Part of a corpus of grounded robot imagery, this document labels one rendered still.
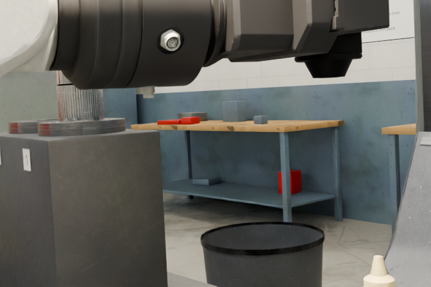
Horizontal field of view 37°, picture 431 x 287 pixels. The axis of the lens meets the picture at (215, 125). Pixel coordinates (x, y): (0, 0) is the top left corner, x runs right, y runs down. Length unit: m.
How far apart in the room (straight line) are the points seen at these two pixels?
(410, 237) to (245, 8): 0.49
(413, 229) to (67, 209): 0.41
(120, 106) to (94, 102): 7.14
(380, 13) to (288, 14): 0.08
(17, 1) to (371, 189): 5.41
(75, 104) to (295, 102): 5.49
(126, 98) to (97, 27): 7.52
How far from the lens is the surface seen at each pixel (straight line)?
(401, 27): 5.44
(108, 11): 0.35
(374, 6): 0.45
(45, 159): 0.62
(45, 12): 0.33
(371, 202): 5.70
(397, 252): 0.81
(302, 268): 2.35
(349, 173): 5.79
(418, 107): 0.86
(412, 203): 0.82
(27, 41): 0.32
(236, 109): 6.23
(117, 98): 7.79
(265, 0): 0.39
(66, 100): 0.67
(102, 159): 0.63
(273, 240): 2.73
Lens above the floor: 1.18
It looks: 3 degrees down
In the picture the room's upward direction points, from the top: 3 degrees counter-clockwise
